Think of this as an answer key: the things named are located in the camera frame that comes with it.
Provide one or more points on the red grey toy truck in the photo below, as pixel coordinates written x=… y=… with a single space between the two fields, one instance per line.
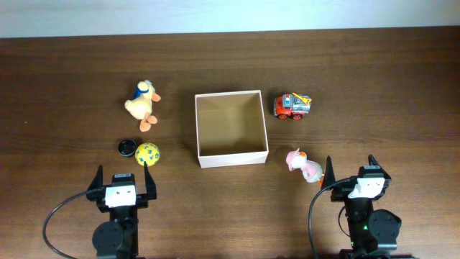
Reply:
x=294 y=106

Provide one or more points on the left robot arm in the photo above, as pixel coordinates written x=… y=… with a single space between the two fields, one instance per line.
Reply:
x=118 y=237

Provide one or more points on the white cardboard box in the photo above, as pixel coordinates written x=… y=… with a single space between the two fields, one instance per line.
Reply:
x=230 y=129

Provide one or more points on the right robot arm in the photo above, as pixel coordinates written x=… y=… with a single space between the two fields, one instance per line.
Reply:
x=373 y=233

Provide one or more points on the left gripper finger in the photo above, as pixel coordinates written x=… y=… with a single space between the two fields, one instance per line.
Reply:
x=97 y=182
x=149 y=182

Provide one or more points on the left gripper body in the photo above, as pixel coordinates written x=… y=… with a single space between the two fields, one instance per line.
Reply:
x=97 y=196

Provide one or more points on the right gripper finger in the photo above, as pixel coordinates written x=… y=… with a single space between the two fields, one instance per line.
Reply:
x=372 y=161
x=329 y=177

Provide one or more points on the yellow ball blue letters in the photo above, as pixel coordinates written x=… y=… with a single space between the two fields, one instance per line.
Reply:
x=147 y=153

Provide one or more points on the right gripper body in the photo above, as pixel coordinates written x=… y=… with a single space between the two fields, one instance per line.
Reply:
x=340 y=194

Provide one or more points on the yellow plush duck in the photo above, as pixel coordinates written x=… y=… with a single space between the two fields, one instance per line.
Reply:
x=140 y=107

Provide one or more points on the black round cap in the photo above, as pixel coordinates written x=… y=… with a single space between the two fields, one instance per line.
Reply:
x=127 y=148

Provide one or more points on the pink hat rubber duck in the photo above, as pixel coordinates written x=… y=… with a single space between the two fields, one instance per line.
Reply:
x=297 y=160

